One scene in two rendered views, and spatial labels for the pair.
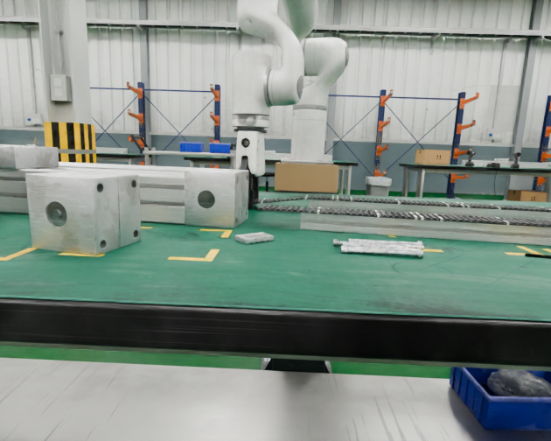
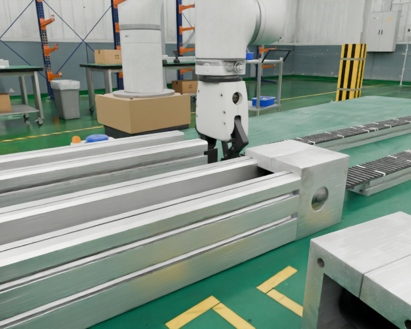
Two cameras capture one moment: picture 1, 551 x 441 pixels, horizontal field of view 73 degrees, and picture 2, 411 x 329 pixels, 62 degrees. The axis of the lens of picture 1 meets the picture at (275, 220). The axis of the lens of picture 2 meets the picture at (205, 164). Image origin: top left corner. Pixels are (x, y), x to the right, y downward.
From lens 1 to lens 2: 67 cm
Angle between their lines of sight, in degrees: 42
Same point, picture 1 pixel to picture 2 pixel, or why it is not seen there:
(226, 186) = (340, 175)
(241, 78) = (230, 8)
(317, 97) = (156, 15)
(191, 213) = (303, 222)
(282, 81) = (277, 16)
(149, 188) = (259, 208)
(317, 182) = (172, 116)
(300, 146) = (144, 76)
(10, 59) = not seen: outside the picture
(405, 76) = not seen: outside the picture
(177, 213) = (289, 230)
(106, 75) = not seen: outside the picture
